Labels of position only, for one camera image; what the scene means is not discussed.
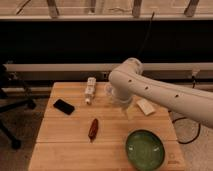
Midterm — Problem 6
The black leaning rod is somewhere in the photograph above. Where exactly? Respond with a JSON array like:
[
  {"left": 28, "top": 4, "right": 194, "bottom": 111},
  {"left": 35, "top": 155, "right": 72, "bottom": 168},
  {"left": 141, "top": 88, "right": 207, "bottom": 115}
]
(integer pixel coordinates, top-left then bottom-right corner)
[{"left": 137, "top": 11, "right": 155, "bottom": 58}]

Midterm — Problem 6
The white tube bottle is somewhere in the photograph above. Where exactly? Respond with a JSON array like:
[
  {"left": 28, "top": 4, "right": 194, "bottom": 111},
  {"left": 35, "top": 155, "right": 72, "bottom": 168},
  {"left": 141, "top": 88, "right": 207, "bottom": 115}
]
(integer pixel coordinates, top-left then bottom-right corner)
[{"left": 85, "top": 77, "right": 96, "bottom": 105}]

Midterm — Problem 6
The black office chair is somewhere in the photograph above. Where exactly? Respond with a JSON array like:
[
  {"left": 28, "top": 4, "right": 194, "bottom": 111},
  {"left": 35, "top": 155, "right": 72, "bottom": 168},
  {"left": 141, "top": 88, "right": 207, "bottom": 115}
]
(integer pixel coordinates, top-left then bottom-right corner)
[{"left": 0, "top": 63, "right": 38, "bottom": 150}]

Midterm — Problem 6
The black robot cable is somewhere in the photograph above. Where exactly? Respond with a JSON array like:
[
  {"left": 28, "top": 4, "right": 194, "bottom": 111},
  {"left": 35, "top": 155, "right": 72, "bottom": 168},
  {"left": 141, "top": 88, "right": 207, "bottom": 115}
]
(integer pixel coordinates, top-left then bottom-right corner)
[{"left": 171, "top": 115, "right": 202, "bottom": 145}]

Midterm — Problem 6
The white rectangular block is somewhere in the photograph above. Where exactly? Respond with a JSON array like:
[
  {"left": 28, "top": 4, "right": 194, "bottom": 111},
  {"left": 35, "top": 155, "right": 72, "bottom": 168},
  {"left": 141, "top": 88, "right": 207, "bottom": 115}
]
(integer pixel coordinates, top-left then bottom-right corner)
[{"left": 137, "top": 99, "right": 155, "bottom": 116}]

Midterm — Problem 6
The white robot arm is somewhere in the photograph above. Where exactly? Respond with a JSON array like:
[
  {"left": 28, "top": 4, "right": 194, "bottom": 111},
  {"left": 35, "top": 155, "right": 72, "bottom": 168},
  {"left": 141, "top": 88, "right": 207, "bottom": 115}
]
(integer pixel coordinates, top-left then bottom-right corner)
[{"left": 108, "top": 58, "right": 213, "bottom": 128}]

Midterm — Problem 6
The black smartphone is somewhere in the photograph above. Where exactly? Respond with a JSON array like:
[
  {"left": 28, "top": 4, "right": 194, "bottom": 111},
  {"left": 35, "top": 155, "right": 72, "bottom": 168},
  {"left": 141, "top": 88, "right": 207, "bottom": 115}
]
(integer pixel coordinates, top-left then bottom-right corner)
[{"left": 53, "top": 99, "right": 75, "bottom": 115}]

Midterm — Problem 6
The green glass plate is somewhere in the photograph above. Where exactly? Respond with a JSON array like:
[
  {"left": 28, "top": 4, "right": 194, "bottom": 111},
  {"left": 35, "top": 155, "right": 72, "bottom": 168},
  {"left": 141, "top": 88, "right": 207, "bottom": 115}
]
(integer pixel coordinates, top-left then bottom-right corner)
[{"left": 125, "top": 129, "right": 165, "bottom": 171}]

